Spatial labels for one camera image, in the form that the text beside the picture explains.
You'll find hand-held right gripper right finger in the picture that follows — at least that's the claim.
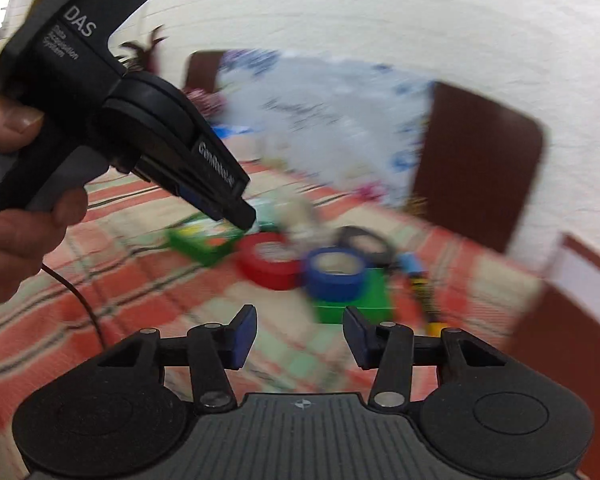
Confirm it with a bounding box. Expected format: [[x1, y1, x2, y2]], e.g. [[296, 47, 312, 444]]
[[342, 306, 511, 408]]

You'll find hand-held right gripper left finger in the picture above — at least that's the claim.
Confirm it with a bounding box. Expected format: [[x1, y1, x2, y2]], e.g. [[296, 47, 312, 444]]
[[97, 304, 258, 408]]

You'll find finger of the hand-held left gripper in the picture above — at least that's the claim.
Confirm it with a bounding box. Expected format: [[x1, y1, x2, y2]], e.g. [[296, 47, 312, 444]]
[[172, 180, 258, 235]]

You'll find green and white snack packet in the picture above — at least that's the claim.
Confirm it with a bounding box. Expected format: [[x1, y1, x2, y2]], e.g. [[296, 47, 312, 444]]
[[247, 199, 286, 231]]

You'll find green cardboard box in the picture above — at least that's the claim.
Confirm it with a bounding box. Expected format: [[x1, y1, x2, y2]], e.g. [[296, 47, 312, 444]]
[[314, 267, 395, 325], [165, 212, 246, 267]]

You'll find blue tape roll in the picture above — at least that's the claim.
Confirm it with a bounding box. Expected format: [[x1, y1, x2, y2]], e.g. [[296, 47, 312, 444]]
[[302, 246, 368, 303]]

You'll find red tape roll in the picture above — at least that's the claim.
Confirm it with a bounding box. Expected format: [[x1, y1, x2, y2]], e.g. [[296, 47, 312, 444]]
[[236, 232, 303, 292]]

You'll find black tape roll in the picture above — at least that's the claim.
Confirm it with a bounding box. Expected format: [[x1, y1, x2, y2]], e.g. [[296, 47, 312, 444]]
[[337, 226, 395, 267]]

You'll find brown cardboard box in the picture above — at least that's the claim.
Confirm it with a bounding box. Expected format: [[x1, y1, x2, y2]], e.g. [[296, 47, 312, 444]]
[[505, 232, 600, 480]]

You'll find person's left hand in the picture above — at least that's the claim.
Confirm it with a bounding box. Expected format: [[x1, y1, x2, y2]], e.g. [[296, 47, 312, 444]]
[[0, 99, 89, 307]]

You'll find dark spiky decoration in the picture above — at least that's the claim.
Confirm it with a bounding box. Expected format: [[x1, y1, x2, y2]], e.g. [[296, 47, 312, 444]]
[[119, 25, 170, 75]]

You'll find clear plastic object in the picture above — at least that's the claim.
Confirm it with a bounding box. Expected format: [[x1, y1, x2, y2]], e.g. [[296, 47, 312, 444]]
[[277, 195, 333, 252]]

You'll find blue and yellow utility knife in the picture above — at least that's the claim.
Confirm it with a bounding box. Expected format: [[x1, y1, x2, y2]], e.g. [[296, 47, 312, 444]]
[[397, 254, 445, 337]]

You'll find red checked cloth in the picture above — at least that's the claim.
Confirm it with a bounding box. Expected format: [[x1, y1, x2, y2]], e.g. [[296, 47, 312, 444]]
[[186, 86, 227, 122]]

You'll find plaid blanket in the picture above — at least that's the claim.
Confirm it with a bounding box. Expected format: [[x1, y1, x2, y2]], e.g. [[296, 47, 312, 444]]
[[0, 160, 548, 480]]

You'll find floral plastic bag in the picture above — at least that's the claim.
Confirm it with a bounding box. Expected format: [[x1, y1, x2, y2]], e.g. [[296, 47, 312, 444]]
[[214, 49, 435, 207]]

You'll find brown wooden headboard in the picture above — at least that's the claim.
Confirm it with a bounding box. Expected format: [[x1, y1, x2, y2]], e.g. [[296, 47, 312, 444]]
[[182, 50, 547, 255]]

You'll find thin black cable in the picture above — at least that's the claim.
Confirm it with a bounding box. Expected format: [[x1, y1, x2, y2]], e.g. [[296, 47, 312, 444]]
[[41, 264, 108, 350]]

